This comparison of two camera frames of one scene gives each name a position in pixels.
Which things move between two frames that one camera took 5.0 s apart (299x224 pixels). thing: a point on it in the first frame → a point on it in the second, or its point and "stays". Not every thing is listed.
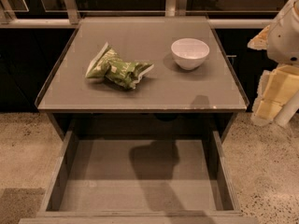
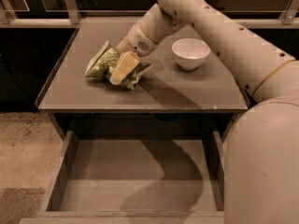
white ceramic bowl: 190,52 stays
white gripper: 284,39 → 136,39
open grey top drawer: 152,176 stays
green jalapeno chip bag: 108,64 stays
